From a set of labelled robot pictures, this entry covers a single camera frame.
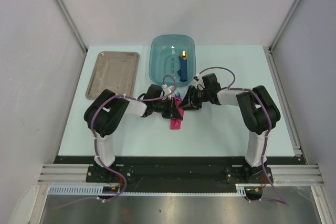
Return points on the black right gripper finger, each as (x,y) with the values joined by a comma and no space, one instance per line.
(187,101)
(191,107)

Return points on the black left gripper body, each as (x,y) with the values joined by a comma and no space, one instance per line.
(164,107)

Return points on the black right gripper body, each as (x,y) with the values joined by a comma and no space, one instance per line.
(198,96)

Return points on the pink paper napkin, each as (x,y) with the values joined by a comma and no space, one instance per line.
(175,124)

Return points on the iridescent fork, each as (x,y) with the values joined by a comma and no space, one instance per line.
(174,95)

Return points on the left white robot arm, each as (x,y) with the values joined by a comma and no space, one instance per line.
(104,115)

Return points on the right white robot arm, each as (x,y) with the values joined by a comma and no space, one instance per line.
(259,112)

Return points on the teal plastic basin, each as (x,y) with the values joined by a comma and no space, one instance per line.
(164,59)

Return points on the brown metal tray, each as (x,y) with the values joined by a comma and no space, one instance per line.
(115,71)

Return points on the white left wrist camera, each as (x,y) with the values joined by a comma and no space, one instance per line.
(168,90)

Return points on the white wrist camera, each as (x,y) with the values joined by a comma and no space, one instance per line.
(197,80)
(168,90)

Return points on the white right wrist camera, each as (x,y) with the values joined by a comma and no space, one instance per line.
(197,80)

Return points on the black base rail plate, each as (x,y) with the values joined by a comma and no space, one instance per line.
(182,175)

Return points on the aluminium front rail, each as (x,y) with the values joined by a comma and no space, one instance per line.
(296,175)

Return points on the white slotted cable duct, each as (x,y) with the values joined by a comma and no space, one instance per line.
(75,190)

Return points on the right aluminium frame post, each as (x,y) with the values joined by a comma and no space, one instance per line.
(284,25)

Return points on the aluminium frame post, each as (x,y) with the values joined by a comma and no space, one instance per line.
(60,4)
(284,25)

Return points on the left aluminium frame post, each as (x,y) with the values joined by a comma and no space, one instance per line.
(60,4)

